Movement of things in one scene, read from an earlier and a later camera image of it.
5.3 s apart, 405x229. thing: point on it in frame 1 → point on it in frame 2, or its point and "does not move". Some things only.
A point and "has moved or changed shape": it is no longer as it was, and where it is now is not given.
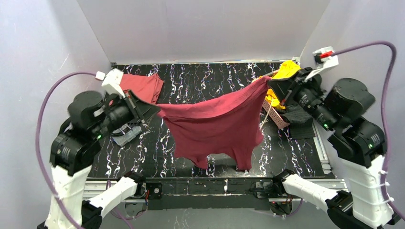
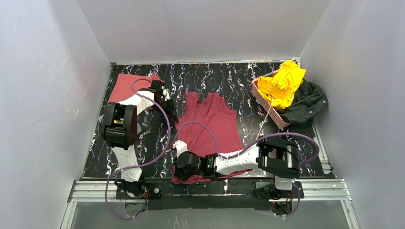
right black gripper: (293, 91) → (178, 172)
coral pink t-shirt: (146, 87) does not move
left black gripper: (134, 109) → (172, 108)
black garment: (301, 122) does not move
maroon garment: (230, 124) has moved or changed shape
